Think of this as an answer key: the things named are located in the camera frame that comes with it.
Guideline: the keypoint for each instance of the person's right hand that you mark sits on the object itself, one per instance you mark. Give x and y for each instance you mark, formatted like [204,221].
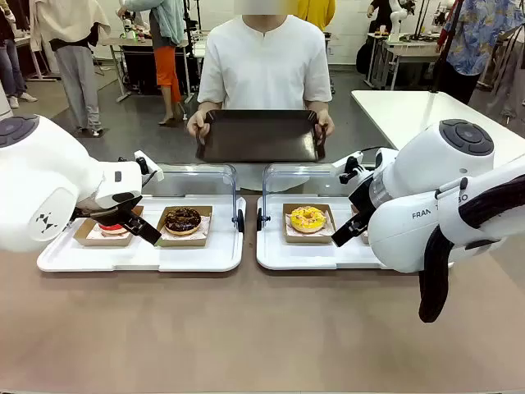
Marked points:
[196,125]

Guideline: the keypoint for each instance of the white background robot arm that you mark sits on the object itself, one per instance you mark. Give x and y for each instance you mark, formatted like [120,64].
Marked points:
[398,20]

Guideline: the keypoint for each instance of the yellow glazed donut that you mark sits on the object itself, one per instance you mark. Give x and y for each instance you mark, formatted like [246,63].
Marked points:
[307,219]

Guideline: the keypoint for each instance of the red glazed donut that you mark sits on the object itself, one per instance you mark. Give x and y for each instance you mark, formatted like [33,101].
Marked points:
[108,230]

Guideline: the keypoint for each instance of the person in blue floral shirt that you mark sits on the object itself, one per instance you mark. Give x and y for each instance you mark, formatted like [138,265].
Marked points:
[476,37]

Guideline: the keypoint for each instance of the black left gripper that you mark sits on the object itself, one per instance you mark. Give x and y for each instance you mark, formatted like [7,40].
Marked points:
[123,207]

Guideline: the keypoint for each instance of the white table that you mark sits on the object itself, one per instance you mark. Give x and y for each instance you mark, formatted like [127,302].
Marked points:
[410,115]

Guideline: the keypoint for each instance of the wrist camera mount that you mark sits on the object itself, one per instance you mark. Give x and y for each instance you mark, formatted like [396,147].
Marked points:
[343,164]
[152,168]

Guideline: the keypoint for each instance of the person in beige clothes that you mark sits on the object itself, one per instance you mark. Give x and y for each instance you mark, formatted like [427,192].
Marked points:
[512,74]

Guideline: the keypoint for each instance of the clear plastic hinged cover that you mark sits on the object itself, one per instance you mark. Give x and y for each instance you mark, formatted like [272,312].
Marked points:
[229,180]
[270,180]

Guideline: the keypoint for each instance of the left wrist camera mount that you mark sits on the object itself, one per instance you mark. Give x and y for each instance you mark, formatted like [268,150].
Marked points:
[152,168]

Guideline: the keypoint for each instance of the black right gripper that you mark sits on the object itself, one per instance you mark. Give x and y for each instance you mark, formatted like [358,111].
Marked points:
[363,197]

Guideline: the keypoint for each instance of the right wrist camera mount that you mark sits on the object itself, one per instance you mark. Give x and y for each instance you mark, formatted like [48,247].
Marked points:
[343,164]

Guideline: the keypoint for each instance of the person's right forearm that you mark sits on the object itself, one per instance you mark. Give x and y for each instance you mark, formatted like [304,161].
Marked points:
[210,107]

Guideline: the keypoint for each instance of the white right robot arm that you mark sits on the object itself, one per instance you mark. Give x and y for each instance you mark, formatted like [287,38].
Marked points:
[410,230]

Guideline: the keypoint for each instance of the person's left forearm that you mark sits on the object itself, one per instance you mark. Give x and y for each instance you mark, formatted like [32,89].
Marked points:
[319,106]

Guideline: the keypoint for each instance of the person in blue jeans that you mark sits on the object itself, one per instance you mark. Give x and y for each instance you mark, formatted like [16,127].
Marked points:
[10,61]

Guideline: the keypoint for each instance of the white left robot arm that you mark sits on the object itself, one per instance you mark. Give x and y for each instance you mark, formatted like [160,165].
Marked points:
[41,172]

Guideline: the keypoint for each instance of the chocolate donut with sprinkles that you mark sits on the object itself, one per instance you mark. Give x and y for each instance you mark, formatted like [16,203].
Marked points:
[182,219]

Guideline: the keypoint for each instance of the person in white shirt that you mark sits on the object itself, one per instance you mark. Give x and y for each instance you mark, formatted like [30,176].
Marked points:
[266,61]

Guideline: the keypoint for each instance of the dark brown serving tray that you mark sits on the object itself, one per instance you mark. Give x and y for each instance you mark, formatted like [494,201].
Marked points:
[258,135]

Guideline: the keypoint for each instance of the person in yellow shirt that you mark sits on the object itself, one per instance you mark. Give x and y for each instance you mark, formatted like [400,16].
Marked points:
[316,12]

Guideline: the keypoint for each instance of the person in orange skirt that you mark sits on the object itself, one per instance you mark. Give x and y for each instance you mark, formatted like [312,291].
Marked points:
[166,65]

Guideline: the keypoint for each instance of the person in grey trousers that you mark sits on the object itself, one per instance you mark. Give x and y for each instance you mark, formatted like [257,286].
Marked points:
[78,74]

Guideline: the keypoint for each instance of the chocolate glazed pastry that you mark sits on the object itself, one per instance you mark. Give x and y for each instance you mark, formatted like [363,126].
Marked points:
[184,242]

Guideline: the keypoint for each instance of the grey background desk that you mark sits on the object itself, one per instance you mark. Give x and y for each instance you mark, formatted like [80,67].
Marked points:
[123,41]
[406,51]

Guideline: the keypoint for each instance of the person's left hand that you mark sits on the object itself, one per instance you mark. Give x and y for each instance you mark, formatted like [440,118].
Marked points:
[327,123]

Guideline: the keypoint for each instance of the white printed paper liner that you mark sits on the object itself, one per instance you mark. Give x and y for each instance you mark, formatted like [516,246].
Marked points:
[93,235]
[205,225]
[329,228]

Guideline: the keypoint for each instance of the white plastic display tray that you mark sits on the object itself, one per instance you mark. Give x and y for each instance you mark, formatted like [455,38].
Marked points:
[184,258]
[295,256]

